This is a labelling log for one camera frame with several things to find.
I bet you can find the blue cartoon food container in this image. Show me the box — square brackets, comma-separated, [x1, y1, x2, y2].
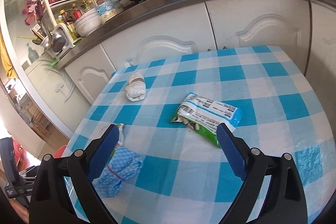
[96, 0, 124, 24]

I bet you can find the stack of white bowls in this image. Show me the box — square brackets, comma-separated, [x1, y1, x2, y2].
[74, 7, 102, 37]

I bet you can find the white flower print refrigerator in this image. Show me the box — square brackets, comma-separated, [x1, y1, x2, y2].
[24, 52, 93, 136]

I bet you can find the steel ladle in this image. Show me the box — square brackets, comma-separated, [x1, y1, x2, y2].
[51, 34, 67, 53]

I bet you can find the red plastic basin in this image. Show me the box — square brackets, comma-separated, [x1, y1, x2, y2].
[55, 145, 68, 159]

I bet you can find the crumpled white paper wad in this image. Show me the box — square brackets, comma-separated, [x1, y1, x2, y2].
[125, 70, 147, 103]

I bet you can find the blue checkered tablecloth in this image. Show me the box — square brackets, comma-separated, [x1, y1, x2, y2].
[63, 45, 336, 224]

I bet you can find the white cabinet door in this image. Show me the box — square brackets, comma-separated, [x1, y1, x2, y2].
[306, 1, 336, 78]
[101, 2, 219, 75]
[206, 0, 313, 75]
[64, 44, 116, 105]

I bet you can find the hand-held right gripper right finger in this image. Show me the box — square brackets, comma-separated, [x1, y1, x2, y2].
[216, 123, 308, 224]

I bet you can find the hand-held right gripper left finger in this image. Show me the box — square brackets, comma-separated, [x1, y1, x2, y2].
[30, 124, 121, 224]

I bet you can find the blue checkered dish cloth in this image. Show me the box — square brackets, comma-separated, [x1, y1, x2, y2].
[92, 144, 144, 199]

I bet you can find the person's left forearm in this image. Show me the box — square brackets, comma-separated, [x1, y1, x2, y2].
[9, 199, 30, 224]

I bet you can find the white spice rack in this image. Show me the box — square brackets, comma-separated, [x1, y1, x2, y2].
[42, 0, 98, 58]

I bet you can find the steel spoon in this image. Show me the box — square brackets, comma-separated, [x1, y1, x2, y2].
[42, 35, 54, 53]

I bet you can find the group of seasoning bottles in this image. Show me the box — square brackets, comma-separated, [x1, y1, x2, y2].
[56, 0, 96, 39]

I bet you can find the green snack wrapper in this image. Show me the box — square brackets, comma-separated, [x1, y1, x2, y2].
[171, 105, 222, 148]

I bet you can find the blue edged white wrapper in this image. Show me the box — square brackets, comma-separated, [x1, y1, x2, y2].
[181, 93, 242, 132]

